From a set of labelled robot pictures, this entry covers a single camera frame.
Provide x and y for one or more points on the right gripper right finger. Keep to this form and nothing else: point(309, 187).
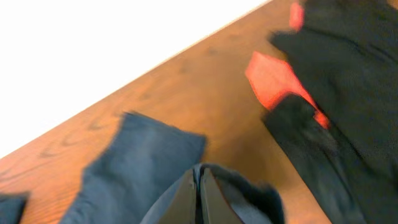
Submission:
point(215, 208)

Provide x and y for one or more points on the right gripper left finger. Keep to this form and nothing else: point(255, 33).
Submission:
point(182, 208)

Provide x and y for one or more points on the navy blue denim shorts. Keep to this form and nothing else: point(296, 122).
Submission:
point(137, 176)

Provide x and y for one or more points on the red garment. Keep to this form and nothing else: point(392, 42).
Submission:
point(273, 79)

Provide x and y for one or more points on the folded navy blue garment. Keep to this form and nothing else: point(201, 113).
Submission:
point(12, 207)

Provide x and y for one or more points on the black garment pile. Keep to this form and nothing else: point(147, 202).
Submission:
point(344, 146)

